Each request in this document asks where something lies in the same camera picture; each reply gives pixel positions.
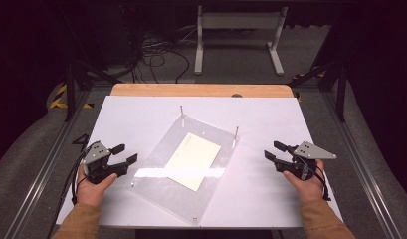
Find clear acrylic frame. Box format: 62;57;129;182
126;114;241;227

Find black tripod stand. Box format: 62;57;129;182
57;6;124;123
288;9;352;123

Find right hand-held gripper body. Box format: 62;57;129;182
274;140;337;181

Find right hand-held gripper cable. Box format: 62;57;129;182
300;155;332;203

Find hand-held gripper cable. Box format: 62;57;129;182
300;155;332;203
50;145;93;239

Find person's left hand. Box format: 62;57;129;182
76;163;119;208

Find cream paper sheet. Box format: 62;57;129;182
164;131;223;193

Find left hand-held gripper cable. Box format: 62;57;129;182
50;145;93;239

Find white metal stand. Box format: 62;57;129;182
193;5;289;77

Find white table board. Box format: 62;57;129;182
55;95;344;230

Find yellow black floor tape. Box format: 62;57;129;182
49;83;95;110

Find black floor cables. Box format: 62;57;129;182
124;6;205;85

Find wooden table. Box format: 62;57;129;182
109;83;295;99

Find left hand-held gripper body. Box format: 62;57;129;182
81;140;129;185

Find person's right hand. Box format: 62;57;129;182
282;158;326;204

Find aluminium floor rail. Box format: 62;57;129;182
3;86;93;239
319;89;406;239

